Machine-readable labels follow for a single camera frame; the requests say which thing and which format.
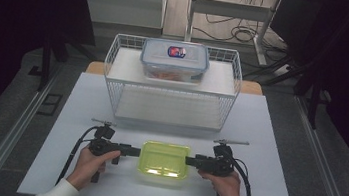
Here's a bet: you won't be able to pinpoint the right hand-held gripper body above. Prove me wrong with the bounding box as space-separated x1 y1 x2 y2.
206 136 251 196

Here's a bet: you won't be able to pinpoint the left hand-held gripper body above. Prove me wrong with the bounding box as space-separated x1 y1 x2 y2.
83 117 126 187

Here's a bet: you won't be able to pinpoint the green plastic container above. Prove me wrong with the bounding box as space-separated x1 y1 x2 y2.
135 138 193 182

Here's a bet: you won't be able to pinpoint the white wire shelf rack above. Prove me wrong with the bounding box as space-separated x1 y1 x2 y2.
97 31 247 135

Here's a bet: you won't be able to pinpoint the clear container with blue-rimmed lid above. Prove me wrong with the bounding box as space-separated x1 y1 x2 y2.
137 36 213 87

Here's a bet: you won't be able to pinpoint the person's left hand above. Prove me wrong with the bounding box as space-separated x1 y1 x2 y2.
65 144 123 196

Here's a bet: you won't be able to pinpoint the person's right hand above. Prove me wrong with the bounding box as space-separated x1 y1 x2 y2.
195 167 254 196

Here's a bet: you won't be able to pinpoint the wooden table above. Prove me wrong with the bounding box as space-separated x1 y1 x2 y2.
85 59 265 97

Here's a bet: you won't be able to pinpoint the black stand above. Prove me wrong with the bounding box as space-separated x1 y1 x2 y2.
24 34 100 100
287 6 343 132

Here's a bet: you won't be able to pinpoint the white power strip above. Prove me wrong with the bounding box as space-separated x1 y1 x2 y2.
271 61 292 79

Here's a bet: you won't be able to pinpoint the white cabinet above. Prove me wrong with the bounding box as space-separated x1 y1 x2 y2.
75 0 168 32

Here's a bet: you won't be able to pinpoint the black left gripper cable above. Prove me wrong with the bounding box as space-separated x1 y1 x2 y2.
55 121 100 191

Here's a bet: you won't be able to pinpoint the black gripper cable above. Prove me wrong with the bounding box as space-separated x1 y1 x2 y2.
55 121 100 191
221 149 261 196

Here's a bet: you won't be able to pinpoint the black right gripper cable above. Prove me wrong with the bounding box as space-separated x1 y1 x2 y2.
221 149 261 196

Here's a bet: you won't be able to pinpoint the black floor bracket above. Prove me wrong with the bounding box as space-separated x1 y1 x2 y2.
35 90 64 119

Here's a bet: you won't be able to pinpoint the aluminium rail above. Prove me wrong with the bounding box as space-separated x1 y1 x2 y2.
282 95 349 196
0 55 64 196

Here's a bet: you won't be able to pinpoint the black floor cables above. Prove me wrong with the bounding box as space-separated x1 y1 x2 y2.
189 0 297 65

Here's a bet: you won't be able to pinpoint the white metal desk frame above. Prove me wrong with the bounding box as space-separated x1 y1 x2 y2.
182 0 283 69

